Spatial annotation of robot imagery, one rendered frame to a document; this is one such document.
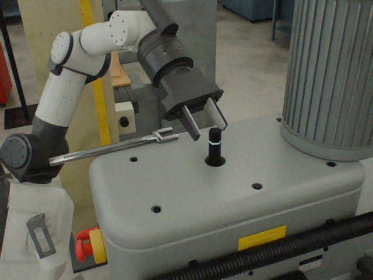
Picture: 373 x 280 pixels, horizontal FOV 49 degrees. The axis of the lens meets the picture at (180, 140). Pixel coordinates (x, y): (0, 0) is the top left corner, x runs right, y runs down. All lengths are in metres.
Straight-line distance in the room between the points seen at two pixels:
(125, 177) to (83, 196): 2.19
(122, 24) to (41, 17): 1.57
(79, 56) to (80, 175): 1.84
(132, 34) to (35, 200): 0.51
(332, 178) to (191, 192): 0.24
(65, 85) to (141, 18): 0.33
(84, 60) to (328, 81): 0.57
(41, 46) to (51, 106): 1.34
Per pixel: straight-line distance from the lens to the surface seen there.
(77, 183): 2.82
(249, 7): 8.16
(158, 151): 0.77
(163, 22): 0.77
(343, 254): 0.92
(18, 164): 1.07
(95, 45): 0.95
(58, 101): 1.05
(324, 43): 0.69
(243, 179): 0.70
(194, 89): 0.73
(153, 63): 0.75
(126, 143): 0.78
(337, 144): 0.76
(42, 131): 1.08
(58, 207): 1.11
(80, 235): 0.89
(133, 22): 0.79
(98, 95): 2.52
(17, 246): 1.10
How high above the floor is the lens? 2.31
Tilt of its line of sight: 32 degrees down
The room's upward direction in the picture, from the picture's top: 2 degrees counter-clockwise
